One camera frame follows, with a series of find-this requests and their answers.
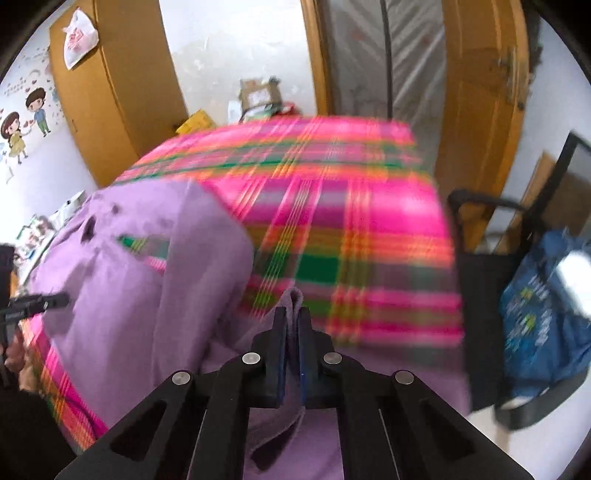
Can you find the blue bag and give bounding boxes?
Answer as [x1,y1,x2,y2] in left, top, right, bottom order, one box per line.
[501,228,591,400]

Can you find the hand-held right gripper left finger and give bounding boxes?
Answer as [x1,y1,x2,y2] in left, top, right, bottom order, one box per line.
[55,307,288,480]

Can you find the wooden wardrobe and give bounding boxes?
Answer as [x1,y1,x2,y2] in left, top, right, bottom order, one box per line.
[48,0,190,188]

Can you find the metal door handle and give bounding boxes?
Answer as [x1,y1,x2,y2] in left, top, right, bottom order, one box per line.
[496,46,527,112]

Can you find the yellow bag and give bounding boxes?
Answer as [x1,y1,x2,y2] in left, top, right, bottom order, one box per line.
[178,110,215,134]

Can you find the clear plastic door curtain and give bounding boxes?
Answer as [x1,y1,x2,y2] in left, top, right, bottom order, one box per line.
[323,0,446,162]

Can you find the black mesh chair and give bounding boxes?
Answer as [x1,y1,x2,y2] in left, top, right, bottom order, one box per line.
[448,131,591,430]

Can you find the purple fleece pants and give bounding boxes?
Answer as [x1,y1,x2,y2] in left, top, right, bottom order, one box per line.
[30,178,472,480]

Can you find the white plastic bag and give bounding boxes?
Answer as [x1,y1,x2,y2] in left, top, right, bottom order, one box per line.
[62,9,100,71]

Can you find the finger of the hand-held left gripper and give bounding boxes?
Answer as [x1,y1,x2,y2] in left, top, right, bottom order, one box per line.
[9,292,70,319]

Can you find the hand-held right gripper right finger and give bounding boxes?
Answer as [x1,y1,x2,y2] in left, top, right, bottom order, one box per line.
[297,307,534,480]

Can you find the brown cardboard box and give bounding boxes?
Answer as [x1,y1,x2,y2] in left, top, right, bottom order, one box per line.
[239,78,282,112]

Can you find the person's left hand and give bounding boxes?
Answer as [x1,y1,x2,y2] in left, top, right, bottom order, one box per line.
[6,332,26,370]

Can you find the person's black jacket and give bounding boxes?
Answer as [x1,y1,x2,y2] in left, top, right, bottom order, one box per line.
[0,383,79,480]

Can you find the wooden door frame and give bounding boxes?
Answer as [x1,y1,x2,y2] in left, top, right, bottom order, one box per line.
[300,0,335,116]

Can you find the cartoon wall stickers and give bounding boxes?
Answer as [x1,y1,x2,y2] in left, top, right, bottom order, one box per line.
[0,46,63,183]

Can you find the pink plaid blanket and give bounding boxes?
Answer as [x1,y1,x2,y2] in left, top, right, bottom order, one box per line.
[23,115,465,450]

